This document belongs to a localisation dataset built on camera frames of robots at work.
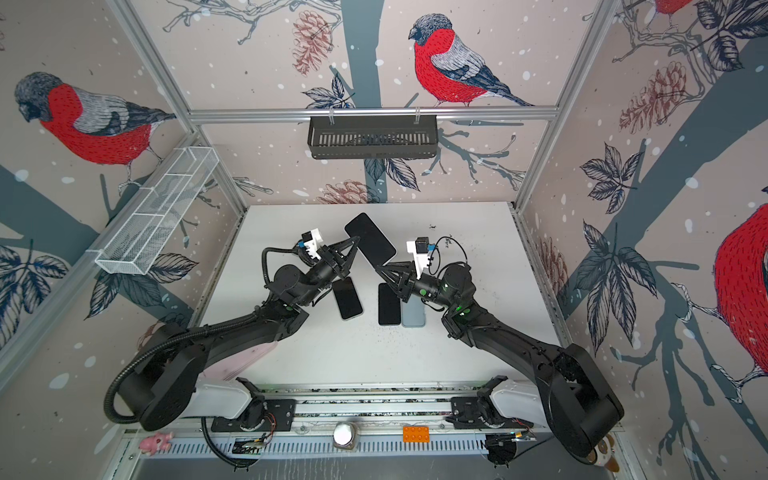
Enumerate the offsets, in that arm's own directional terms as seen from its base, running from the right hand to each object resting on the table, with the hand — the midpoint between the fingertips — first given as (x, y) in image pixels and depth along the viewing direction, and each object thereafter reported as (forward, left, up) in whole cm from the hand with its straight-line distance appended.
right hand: (382, 267), depth 71 cm
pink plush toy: (-35, +52, -24) cm, 67 cm away
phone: (+3, -1, -26) cm, 26 cm away
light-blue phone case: (+1, -8, -26) cm, 27 cm away
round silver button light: (-32, +7, -16) cm, 37 cm away
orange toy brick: (-31, -9, -25) cm, 41 cm away
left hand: (+4, +4, +6) cm, 9 cm away
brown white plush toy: (-33, -51, -25) cm, 66 cm away
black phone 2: (+5, +13, -25) cm, 29 cm away
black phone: (+6, +3, +3) cm, 7 cm away
